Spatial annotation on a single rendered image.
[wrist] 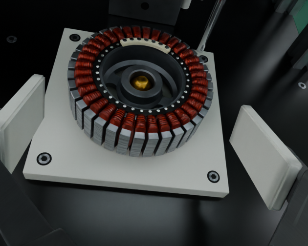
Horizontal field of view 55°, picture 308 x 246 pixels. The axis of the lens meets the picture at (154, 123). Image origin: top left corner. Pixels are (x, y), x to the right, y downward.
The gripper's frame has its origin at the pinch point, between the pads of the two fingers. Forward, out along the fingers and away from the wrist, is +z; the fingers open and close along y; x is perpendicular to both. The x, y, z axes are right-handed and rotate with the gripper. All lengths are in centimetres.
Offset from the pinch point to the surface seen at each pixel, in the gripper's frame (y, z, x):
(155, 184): 1.7, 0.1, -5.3
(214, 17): 5.8, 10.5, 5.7
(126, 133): -1.0, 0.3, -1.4
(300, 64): 17.8, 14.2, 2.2
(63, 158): -5.1, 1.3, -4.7
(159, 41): 1.0, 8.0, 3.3
